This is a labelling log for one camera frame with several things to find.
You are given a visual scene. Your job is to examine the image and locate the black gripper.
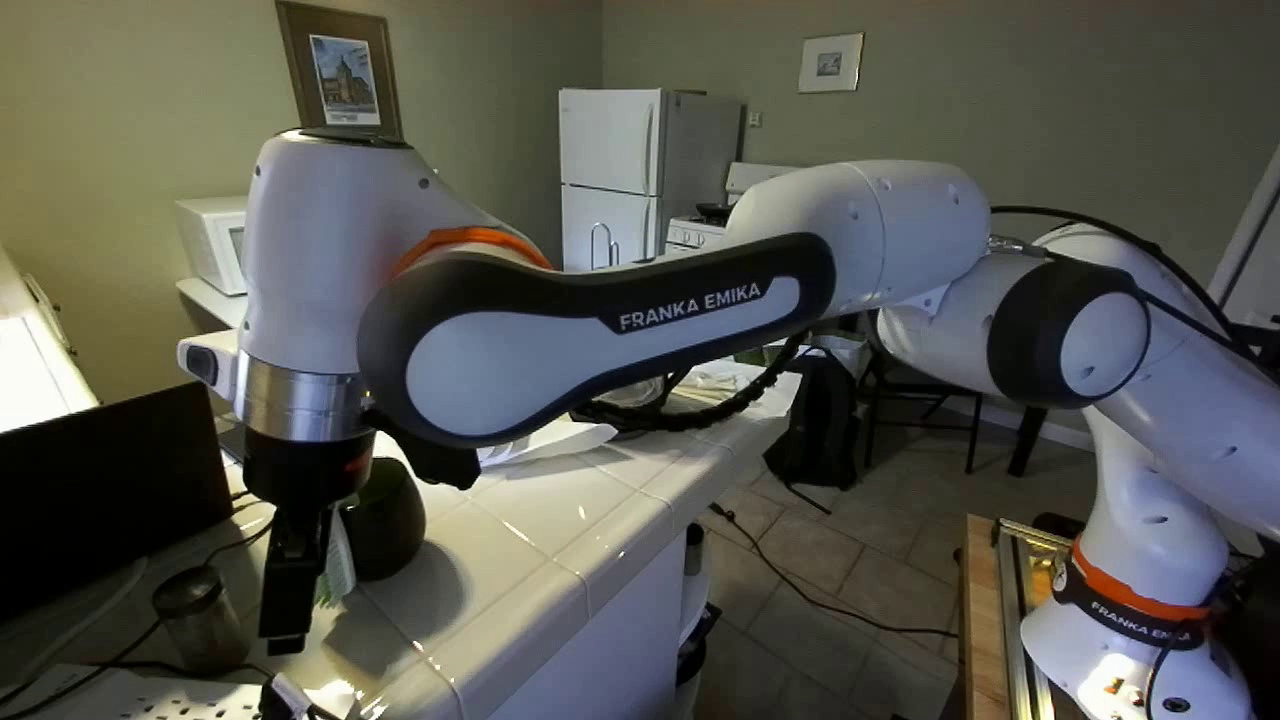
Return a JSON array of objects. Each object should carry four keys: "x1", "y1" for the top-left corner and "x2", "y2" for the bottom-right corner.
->
[{"x1": 242, "y1": 428, "x2": 376, "y2": 662}]

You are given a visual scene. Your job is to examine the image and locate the black pepper container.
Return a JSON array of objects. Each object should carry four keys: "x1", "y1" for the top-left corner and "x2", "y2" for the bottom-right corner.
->
[{"x1": 147, "y1": 564, "x2": 253, "y2": 679}]

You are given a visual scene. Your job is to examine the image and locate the white green dish brush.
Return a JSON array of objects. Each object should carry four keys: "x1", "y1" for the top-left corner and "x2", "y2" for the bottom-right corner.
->
[{"x1": 318, "y1": 513, "x2": 361, "y2": 605}]

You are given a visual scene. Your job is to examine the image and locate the dark green bowl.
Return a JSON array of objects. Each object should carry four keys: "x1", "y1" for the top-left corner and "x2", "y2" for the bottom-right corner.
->
[{"x1": 339, "y1": 457, "x2": 433, "y2": 583}]

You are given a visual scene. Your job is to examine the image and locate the white power strip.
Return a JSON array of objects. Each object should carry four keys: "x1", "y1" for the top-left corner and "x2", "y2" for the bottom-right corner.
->
[{"x1": 77, "y1": 674, "x2": 274, "y2": 720}]

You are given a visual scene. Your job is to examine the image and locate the white side table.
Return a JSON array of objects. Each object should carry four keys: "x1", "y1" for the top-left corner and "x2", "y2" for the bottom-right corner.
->
[{"x1": 171, "y1": 276, "x2": 257, "y2": 336}]

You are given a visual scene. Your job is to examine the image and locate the white microwave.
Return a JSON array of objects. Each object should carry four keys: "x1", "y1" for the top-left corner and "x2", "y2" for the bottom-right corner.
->
[{"x1": 171, "y1": 196, "x2": 257, "y2": 300}]

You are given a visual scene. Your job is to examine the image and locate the papers on counter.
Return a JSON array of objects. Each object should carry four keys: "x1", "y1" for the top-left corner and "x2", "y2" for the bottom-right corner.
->
[{"x1": 675, "y1": 357, "x2": 806, "y2": 412}]

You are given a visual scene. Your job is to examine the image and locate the brown framed picture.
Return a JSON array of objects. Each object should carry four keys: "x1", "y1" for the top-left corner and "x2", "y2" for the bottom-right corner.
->
[{"x1": 274, "y1": 0, "x2": 409, "y2": 149}]

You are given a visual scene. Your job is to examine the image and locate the white refrigerator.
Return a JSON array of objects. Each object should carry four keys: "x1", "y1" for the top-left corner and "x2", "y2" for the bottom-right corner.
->
[{"x1": 555, "y1": 86, "x2": 748, "y2": 276}]

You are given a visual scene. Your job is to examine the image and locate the black backpack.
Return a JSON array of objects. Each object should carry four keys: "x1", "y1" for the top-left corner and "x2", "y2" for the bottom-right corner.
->
[{"x1": 761, "y1": 347, "x2": 863, "y2": 492}]

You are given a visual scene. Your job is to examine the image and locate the black folding chair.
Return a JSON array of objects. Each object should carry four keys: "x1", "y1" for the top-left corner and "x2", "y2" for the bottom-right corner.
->
[{"x1": 856, "y1": 366, "x2": 993, "y2": 474}]

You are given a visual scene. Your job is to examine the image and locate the wooden base board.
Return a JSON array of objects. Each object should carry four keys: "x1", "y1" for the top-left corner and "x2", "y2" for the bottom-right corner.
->
[{"x1": 958, "y1": 513, "x2": 1034, "y2": 720}]

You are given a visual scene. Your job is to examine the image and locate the dark wooden table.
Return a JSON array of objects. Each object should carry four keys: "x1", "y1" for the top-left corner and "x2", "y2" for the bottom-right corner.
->
[{"x1": 1006, "y1": 404, "x2": 1052, "y2": 481}]

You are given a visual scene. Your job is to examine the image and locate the small white framed picture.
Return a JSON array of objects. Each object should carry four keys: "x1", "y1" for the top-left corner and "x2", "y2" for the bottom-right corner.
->
[{"x1": 798, "y1": 32, "x2": 868, "y2": 98}]

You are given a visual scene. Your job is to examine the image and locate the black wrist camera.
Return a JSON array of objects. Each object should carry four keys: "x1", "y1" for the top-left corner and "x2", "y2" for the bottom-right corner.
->
[{"x1": 376, "y1": 424, "x2": 483, "y2": 492}]

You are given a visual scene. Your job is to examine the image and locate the black floor cable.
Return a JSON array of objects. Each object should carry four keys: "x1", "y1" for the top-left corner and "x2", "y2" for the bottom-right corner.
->
[{"x1": 709, "y1": 498, "x2": 961, "y2": 643}]

